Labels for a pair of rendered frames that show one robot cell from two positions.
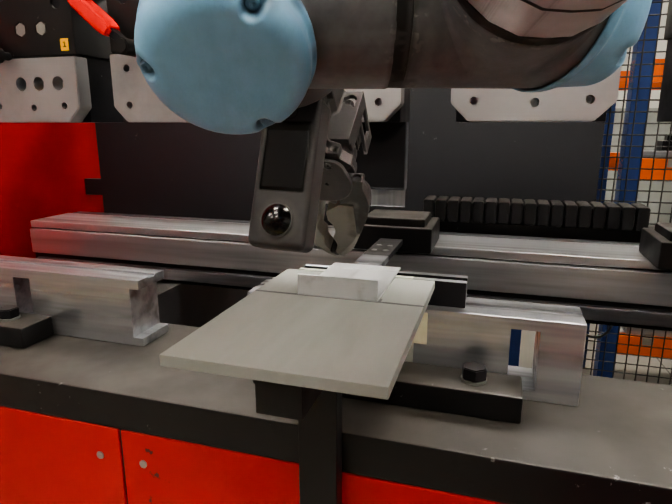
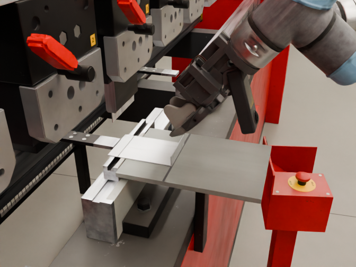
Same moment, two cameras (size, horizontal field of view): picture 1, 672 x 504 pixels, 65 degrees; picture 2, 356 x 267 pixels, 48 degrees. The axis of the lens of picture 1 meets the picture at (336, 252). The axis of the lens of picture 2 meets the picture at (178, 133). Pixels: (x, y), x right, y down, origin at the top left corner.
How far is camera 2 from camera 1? 87 cm
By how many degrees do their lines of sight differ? 83
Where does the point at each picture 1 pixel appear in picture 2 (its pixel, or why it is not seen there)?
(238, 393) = (160, 243)
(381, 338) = (230, 144)
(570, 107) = (178, 29)
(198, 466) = not seen: outside the picture
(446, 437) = not seen: hidden behind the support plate
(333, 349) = (243, 155)
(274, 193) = (252, 108)
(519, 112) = (171, 36)
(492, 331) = not seen: hidden behind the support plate
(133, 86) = (56, 108)
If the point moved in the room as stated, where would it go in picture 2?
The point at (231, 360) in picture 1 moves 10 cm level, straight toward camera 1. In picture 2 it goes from (261, 178) to (312, 171)
